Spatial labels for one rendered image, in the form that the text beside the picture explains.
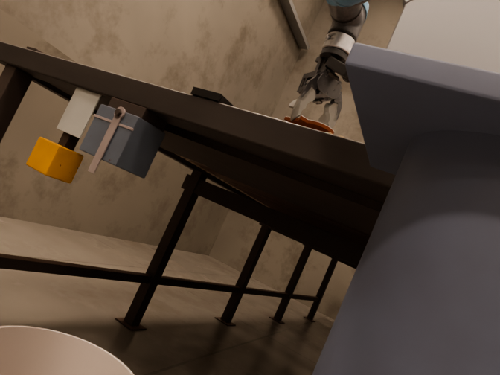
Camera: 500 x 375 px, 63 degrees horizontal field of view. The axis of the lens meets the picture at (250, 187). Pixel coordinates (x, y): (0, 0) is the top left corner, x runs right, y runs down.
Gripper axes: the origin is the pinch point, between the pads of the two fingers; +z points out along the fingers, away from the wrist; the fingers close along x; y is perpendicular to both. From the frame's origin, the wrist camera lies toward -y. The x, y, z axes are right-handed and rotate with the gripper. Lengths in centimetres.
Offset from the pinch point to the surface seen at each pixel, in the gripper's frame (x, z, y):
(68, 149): 45, 26, 30
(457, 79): 31, 15, -63
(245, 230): -254, 26, 472
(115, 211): -38, 59, 347
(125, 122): 37.6, 16.6, 12.9
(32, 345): 38, 64, 3
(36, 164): 50, 33, 32
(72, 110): 48, 17, 33
